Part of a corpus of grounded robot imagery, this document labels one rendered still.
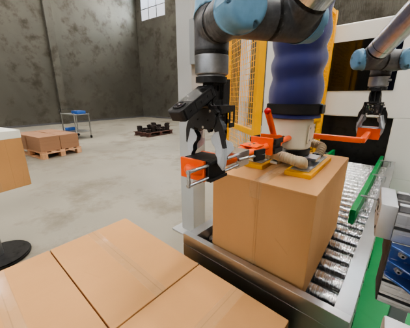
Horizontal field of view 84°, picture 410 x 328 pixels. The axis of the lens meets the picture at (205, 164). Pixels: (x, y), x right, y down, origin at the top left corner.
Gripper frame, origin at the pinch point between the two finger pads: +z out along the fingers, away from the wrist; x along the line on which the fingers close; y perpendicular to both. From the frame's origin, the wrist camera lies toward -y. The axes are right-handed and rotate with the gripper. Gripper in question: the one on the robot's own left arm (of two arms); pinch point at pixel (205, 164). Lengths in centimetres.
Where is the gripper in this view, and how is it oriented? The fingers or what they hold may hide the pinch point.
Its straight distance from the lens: 56.0
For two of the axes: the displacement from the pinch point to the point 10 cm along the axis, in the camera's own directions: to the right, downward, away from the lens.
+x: -7.7, -1.8, 6.0
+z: -0.1, 9.6, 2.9
